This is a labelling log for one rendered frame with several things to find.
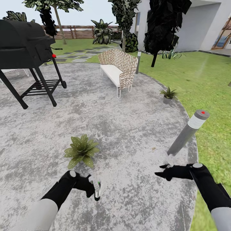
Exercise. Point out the charcoal grill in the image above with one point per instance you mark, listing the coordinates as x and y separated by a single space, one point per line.
24 45

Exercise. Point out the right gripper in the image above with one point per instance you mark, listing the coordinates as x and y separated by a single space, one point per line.
169 173

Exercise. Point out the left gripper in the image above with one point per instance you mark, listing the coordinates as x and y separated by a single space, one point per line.
87 187

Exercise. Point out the door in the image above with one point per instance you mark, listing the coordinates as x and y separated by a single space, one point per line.
223 36

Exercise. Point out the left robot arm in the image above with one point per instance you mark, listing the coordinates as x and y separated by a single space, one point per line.
42 215

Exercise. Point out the fixed window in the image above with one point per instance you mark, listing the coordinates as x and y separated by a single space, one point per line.
137 24

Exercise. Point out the insectifuge atomizer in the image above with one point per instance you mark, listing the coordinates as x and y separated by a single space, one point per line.
97 194

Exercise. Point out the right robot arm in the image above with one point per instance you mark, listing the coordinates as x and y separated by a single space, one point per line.
217 197

